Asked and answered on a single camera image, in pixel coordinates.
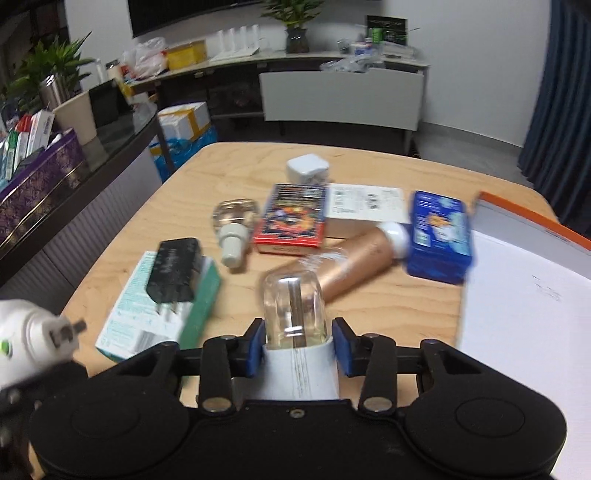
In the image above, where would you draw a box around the white cube charger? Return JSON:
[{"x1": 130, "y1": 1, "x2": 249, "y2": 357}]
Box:
[{"x1": 287, "y1": 154, "x2": 329, "y2": 185}]

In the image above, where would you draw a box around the yellow cardboard box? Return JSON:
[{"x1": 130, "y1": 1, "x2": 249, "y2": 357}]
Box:
[{"x1": 165, "y1": 40, "x2": 207, "y2": 71}]

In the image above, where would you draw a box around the copper tube white cap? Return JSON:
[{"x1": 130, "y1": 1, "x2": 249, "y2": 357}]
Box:
[{"x1": 262, "y1": 221, "x2": 411, "y2": 301}]

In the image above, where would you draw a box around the dark blue curtain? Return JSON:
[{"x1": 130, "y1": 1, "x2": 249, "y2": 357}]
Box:
[{"x1": 518, "y1": 1, "x2": 590, "y2": 236}]

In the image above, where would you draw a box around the white tv cabinet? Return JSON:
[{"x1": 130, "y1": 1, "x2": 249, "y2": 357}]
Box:
[{"x1": 130, "y1": 51, "x2": 430, "y2": 153}]

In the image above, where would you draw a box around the orange rimmed white tray box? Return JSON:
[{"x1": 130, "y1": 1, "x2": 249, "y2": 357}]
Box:
[{"x1": 456, "y1": 192, "x2": 591, "y2": 479}]

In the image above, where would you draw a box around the clear glass liquid bottle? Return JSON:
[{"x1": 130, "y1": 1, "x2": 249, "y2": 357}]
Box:
[{"x1": 253, "y1": 270, "x2": 339, "y2": 401}]

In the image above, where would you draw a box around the white labelled carton box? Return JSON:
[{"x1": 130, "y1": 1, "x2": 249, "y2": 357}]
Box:
[{"x1": 325, "y1": 183, "x2": 410, "y2": 239}]

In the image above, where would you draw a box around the red and blue card box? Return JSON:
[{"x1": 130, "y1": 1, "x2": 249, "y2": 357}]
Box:
[{"x1": 252, "y1": 183, "x2": 327, "y2": 256}]

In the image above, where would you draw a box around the black green display card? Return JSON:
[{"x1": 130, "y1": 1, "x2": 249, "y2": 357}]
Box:
[{"x1": 366, "y1": 15, "x2": 409, "y2": 46}]

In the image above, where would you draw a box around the leafy plant beige pot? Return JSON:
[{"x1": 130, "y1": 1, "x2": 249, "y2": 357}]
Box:
[{"x1": 8, "y1": 38, "x2": 97, "y2": 153}]

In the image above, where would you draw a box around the black power adapter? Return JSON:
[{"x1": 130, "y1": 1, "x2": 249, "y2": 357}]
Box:
[{"x1": 145, "y1": 237, "x2": 204, "y2": 305}]

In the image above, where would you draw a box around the purple patterned box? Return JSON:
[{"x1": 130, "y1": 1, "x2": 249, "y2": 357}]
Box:
[{"x1": 1, "y1": 129, "x2": 88, "y2": 247}]

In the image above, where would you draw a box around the teal and white box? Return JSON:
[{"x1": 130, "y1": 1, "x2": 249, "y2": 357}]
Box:
[{"x1": 95, "y1": 251, "x2": 221, "y2": 362}]

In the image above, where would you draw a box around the black television screen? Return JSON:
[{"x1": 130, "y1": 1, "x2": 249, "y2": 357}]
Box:
[{"x1": 127, "y1": 0, "x2": 259, "y2": 37}]

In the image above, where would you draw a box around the white yellow-taped carton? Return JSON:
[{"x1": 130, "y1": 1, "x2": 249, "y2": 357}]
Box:
[{"x1": 158, "y1": 102, "x2": 211, "y2": 141}]

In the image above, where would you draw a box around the black glass side cabinet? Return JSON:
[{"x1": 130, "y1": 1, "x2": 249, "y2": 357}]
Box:
[{"x1": 1, "y1": 82, "x2": 165, "y2": 313}]

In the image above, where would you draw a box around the white router with antennas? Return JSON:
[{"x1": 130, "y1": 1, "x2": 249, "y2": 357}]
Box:
[{"x1": 211, "y1": 24, "x2": 260, "y2": 62}]

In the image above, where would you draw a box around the blue tin box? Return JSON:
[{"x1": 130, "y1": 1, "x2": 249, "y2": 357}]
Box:
[{"x1": 407, "y1": 191, "x2": 473, "y2": 285}]

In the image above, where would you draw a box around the white plug-in vaporizer device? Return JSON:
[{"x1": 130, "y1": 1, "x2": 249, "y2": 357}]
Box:
[{"x1": 0, "y1": 299, "x2": 87, "y2": 390}]

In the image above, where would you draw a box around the potted green plant glass vase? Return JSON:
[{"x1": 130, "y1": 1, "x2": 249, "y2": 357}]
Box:
[{"x1": 262, "y1": 0, "x2": 324, "y2": 54}]

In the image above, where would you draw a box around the blue plastic bag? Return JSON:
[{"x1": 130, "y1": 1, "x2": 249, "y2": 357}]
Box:
[{"x1": 149, "y1": 126, "x2": 218, "y2": 182}]

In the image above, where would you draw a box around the white plastic bag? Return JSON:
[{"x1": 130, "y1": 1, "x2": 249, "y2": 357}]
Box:
[{"x1": 121, "y1": 37, "x2": 168, "y2": 79}]

